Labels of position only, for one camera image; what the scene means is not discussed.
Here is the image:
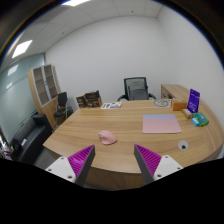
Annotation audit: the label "orange box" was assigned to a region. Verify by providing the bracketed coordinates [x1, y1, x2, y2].
[172, 100, 187, 111]

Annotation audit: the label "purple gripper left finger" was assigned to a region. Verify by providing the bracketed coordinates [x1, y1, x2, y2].
[46, 145, 95, 186]

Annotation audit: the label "green white booklet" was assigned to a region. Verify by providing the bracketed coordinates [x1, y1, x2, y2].
[101, 102, 122, 109]

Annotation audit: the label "green packet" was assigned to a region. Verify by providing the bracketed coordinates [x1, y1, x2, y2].
[195, 112, 209, 126]

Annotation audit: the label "yellow small box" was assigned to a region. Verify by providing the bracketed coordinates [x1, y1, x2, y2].
[181, 109, 193, 119]

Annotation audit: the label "wooden glass-door cabinet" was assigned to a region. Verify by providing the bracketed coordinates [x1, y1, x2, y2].
[28, 65, 60, 129]

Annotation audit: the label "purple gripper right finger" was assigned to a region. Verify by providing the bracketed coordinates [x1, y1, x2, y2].
[134, 144, 182, 184]

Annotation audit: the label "table cable grommet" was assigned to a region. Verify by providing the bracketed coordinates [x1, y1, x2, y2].
[178, 140, 188, 150]

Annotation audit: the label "black mesh office chair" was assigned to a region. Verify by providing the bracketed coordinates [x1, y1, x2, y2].
[118, 77, 155, 101]

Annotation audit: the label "blue small packet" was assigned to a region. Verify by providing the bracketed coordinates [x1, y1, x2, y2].
[191, 118, 200, 127]

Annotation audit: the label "round grey coaster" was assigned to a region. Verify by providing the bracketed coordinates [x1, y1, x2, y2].
[153, 99, 171, 108]

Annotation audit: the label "wooden side return desk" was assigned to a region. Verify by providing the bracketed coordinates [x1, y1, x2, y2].
[161, 84, 190, 101]

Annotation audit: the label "small black side chair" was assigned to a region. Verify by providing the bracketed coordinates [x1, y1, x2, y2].
[54, 92, 73, 120]

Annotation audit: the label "black leather sofa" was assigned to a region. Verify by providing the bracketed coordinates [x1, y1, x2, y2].
[10, 114, 53, 165]

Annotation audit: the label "stacked boxes by wall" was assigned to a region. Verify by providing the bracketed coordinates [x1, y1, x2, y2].
[76, 90, 102, 108]

